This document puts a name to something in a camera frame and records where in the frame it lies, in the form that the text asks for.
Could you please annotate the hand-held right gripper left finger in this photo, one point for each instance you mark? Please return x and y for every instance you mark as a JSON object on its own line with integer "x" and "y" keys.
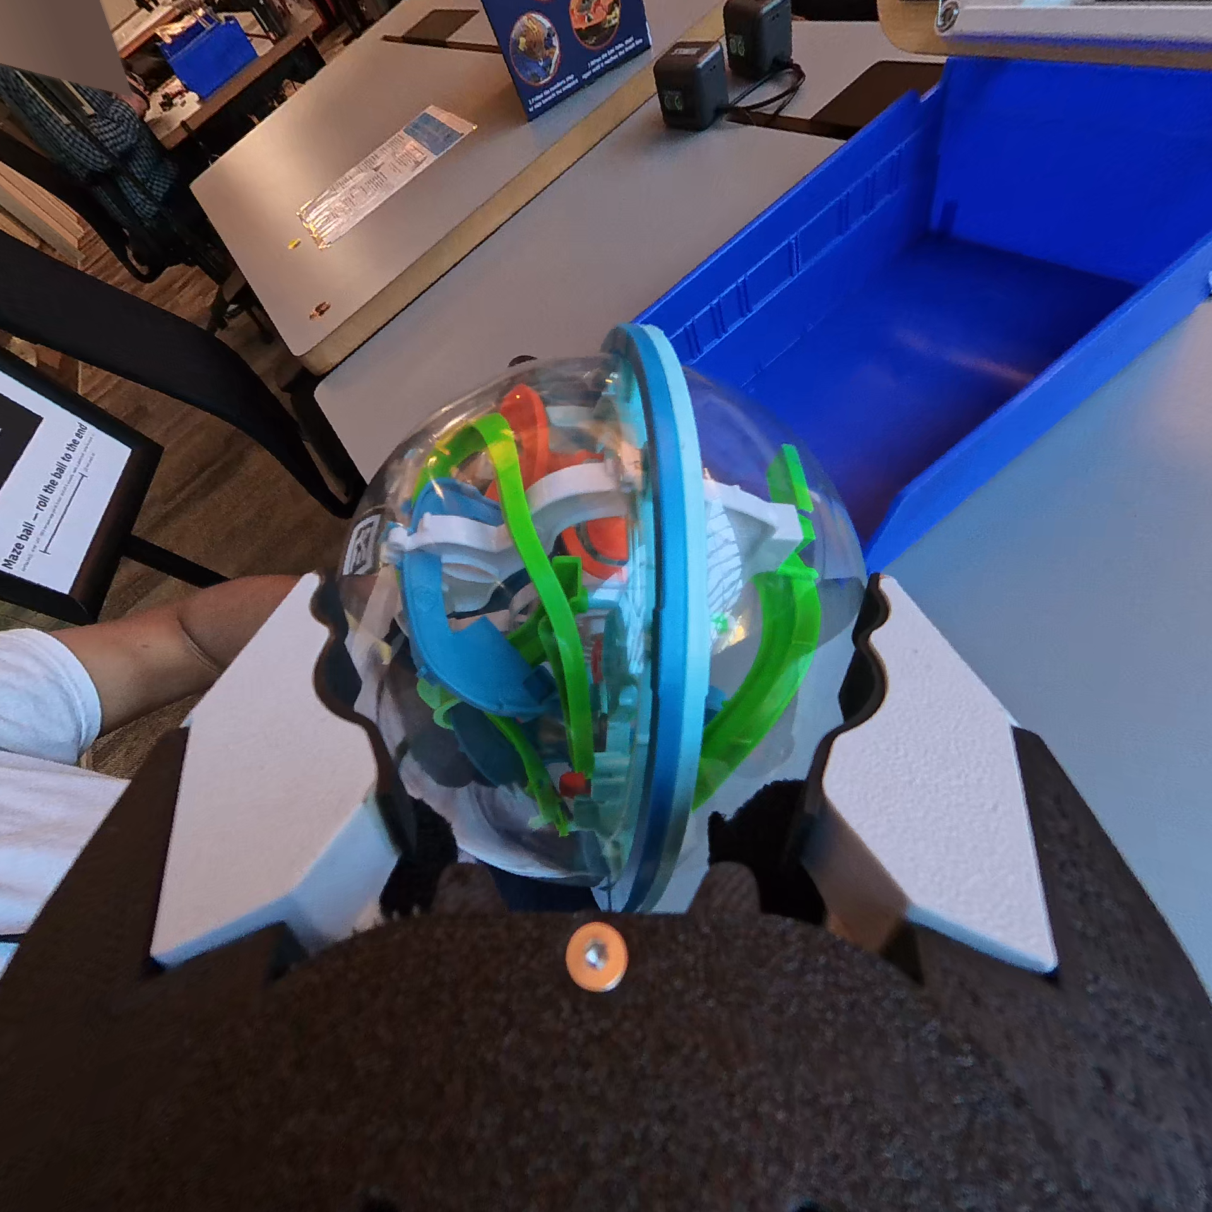
{"x": 266, "y": 805}

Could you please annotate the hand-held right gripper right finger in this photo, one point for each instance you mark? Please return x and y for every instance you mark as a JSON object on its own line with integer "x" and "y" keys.
{"x": 937, "y": 824}

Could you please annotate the clear plastic maze ball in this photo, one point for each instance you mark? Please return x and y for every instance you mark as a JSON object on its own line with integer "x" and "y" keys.
{"x": 569, "y": 615}

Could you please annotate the person's left forearm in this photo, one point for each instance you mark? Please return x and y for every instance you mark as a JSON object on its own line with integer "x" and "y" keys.
{"x": 190, "y": 643}

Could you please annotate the black framed instruction sign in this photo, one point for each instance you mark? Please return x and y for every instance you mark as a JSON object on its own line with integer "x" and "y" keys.
{"x": 57, "y": 511}

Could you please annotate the black chair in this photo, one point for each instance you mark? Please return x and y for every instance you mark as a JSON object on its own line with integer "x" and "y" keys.
{"x": 124, "y": 340}

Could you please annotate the blue plastic bin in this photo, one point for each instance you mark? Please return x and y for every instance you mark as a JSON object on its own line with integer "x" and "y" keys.
{"x": 209, "y": 56}
{"x": 947, "y": 312}

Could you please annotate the grey rectangular table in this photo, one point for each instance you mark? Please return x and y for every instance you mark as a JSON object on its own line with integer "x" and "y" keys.
{"x": 427, "y": 236}

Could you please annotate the laminated paper sheet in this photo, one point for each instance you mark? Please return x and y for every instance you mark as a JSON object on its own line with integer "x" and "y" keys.
{"x": 379, "y": 174}

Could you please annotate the black cube charger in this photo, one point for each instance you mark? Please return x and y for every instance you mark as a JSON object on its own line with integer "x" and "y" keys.
{"x": 691, "y": 85}
{"x": 758, "y": 37}

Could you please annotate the blue product box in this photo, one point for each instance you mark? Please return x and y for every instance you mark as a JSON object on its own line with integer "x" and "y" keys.
{"x": 569, "y": 56}

